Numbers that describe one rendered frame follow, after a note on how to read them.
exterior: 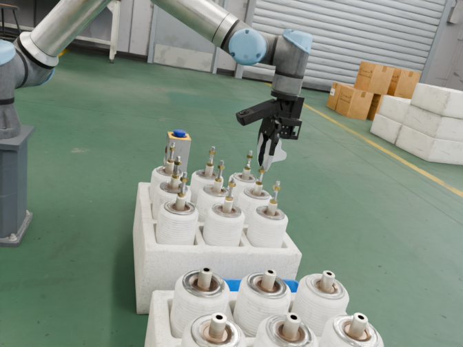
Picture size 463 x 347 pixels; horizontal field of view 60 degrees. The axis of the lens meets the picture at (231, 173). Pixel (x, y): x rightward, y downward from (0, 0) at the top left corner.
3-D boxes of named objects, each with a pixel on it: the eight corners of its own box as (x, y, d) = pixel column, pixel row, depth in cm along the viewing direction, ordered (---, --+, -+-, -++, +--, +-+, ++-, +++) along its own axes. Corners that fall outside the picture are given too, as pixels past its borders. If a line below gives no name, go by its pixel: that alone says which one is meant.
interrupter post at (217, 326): (209, 341, 58) (212, 323, 57) (206, 329, 60) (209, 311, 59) (224, 341, 59) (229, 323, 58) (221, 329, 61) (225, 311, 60)
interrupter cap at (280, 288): (252, 300, 69) (253, 297, 69) (242, 274, 76) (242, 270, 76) (293, 300, 71) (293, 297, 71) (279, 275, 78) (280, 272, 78)
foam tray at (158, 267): (136, 314, 96) (145, 250, 90) (132, 232, 131) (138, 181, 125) (286, 312, 107) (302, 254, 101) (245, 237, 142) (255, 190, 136)
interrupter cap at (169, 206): (182, 200, 102) (182, 197, 102) (201, 213, 97) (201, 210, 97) (157, 205, 96) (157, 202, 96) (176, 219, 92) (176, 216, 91)
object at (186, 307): (164, 386, 71) (178, 301, 65) (160, 345, 79) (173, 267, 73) (217, 383, 73) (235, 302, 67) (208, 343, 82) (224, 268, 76)
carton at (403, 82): (412, 100, 453) (421, 72, 443) (393, 96, 448) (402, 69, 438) (397, 94, 481) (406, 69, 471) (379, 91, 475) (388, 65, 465)
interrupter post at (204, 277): (197, 290, 69) (200, 273, 68) (196, 281, 71) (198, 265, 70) (211, 290, 70) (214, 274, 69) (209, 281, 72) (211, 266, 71)
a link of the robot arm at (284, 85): (282, 76, 99) (269, 71, 106) (278, 94, 100) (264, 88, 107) (308, 80, 101) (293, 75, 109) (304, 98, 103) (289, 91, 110)
